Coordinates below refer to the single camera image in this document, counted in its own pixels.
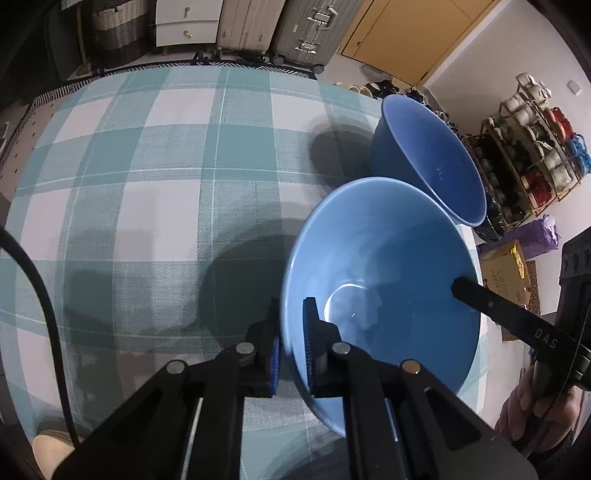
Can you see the pile of shoes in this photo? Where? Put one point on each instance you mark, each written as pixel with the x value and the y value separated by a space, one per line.
pixel 383 87

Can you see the purple bag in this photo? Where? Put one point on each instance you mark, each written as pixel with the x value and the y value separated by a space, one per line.
pixel 531 237

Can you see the yellow cardboard box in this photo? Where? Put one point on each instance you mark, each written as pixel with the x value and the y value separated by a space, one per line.
pixel 501 272

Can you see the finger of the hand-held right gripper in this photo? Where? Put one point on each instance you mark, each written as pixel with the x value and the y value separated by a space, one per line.
pixel 498 311

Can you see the wooden door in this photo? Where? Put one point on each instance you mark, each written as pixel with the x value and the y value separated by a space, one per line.
pixel 415 37

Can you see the wall switch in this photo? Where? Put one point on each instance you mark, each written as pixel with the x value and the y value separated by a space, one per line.
pixel 574 86

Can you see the teal checked tablecloth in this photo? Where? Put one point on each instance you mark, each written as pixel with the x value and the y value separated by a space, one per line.
pixel 138 184

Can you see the black cabinet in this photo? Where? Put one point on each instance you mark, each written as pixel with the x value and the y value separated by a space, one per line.
pixel 64 41

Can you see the beige suitcase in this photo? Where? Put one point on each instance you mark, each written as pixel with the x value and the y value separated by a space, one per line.
pixel 249 23

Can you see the metal shoe rack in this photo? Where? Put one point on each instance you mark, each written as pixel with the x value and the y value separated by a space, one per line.
pixel 531 152

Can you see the cream plate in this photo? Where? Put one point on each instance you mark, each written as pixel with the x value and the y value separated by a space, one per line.
pixel 48 454

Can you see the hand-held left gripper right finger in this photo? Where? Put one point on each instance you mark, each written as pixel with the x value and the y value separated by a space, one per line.
pixel 308 341

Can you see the woven basket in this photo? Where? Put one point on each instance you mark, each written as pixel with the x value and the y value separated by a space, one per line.
pixel 120 32

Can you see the blue bowl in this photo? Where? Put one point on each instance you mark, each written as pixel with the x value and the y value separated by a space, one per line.
pixel 429 152
pixel 383 258

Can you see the white desk with drawers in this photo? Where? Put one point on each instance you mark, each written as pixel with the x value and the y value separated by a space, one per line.
pixel 189 27

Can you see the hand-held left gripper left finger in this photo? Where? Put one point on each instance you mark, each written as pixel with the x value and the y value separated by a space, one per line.
pixel 275 364

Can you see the person's right hand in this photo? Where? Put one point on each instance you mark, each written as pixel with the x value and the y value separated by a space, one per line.
pixel 519 410

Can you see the bin with black bag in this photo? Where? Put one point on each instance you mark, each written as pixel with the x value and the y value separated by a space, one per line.
pixel 491 221

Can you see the grey suitcase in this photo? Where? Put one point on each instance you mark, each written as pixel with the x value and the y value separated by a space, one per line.
pixel 314 27

